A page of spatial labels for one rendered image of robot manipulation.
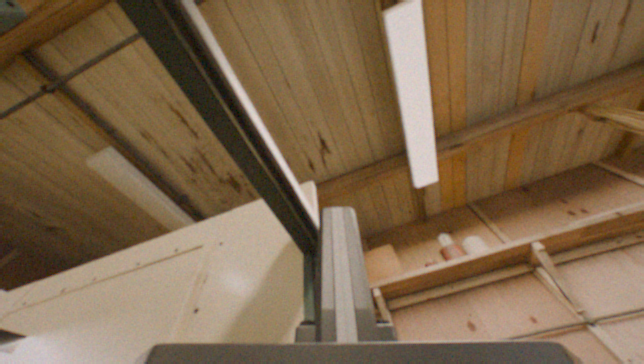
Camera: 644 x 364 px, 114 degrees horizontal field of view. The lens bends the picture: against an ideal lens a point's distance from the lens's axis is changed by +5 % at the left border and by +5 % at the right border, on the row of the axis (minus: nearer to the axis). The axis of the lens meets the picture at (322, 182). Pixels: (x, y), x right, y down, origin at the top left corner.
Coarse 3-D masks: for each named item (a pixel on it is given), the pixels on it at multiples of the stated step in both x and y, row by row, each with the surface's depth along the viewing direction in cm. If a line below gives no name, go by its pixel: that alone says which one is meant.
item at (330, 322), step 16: (336, 208) 11; (320, 224) 10; (336, 224) 10; (320, 240) 9; (336, 240) 9; (320, 256) 8; (336, 256) 8; (320, 272) 8; (336, 272) 7; (320, 288) 7; (336, 288) 7; (320, 304) 7; (336, 304) 6; (304, 320) 7; (320, 320) 6; (336, 320) 6; (304, 336) 7; (320, 336) 6; (336, 336) 6
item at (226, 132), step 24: (120, 0) 23; (144, 0) 23; (144, 24) 24; (168, 24) 24; (168, 48) 26; (168, 72) 27; (192, 72) 27; (192, 96) 29; (216, 120) 31; (240, 144) 34; (240, 168) 36; (264, 192) 39; (288, 216) 44
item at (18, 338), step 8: (0, 328) 62; (0, 336) 61; (8, 336) 63; (16, 336) 64; (24, 336) 65; (0, 344) 61; (8, 344) 62; (16, 344) 63; (0, 352) 60; (8, 352) 62; (0, 360) 59; (8, 360) 60
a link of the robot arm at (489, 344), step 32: (160, 352) 5; (192, 352) 5; (224, 352) 5; (256, 352) 5; (288, 352) 5; (320, 352) 5; (352, 352) 5; (384, 352) 5; (416, 352) 5; (448, 352) 5; (480, 352) 4; (512, 352) 4; (544, 352) 4
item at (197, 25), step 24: (168, 0) 26; (192, 0) 26; (192, 24) 24; (192, 48) 27; (216, 48) 28; (216, 72) 30; (216, 96) 29; (240, 96) 30; (240, 120) 34; (264, 144) 33; (264, 168) 36; (288, 168) 40; (288, 192) 44; (312, 216) 45; (312, 240) 48
